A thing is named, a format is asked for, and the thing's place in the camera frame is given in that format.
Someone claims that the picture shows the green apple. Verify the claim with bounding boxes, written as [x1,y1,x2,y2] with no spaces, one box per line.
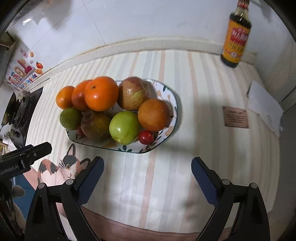
[59,108,83,131]
[109,111,142,145]

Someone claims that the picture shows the dark red apple front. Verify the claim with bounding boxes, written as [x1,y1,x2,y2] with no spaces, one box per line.
[81,110,110,142]

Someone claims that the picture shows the small orange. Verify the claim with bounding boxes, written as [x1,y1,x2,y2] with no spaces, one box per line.
[56,86,75,109]

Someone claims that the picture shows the large orange with stem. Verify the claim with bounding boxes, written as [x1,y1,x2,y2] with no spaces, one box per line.
[71,80,91,113]

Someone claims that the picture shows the red cherry tomatoes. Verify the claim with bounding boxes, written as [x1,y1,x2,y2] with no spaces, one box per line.
[138,130,154,145]

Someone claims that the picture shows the bright orange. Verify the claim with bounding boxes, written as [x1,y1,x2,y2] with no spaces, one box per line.
[84,76,119,111]

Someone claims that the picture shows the dark orange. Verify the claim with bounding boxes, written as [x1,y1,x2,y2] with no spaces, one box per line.
[138,98,171,132]

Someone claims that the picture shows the red yellow apple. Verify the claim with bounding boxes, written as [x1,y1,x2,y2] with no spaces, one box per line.
[117,76,151,111]

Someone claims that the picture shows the black gas stove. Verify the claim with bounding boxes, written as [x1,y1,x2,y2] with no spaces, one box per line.
[1,87,43,149]

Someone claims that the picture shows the striped table cloth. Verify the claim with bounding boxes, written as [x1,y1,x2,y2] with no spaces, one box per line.
[26,50,280,233]

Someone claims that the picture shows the brown label patch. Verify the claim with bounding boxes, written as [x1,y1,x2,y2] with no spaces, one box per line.
[223,106,249,128]

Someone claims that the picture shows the white paper napkin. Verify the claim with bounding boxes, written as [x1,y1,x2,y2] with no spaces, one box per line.
[247,81,283,137]

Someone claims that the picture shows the oval floral plate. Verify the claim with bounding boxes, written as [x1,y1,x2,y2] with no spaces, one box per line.
[66,79,178,154]

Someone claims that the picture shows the soy sauce bottle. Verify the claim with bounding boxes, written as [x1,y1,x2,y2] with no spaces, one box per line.
[220,0,252,68]

